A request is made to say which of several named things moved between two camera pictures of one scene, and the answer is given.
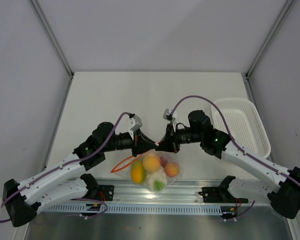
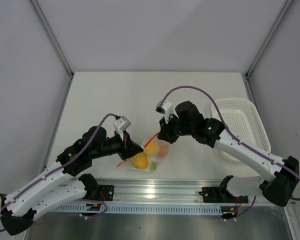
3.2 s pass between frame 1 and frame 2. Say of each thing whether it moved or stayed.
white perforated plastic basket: stayed
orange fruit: moved
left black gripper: moved
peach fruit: moved
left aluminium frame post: stayed
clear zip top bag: moved
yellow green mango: moved
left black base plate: stayed
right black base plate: stayed
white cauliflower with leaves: moved
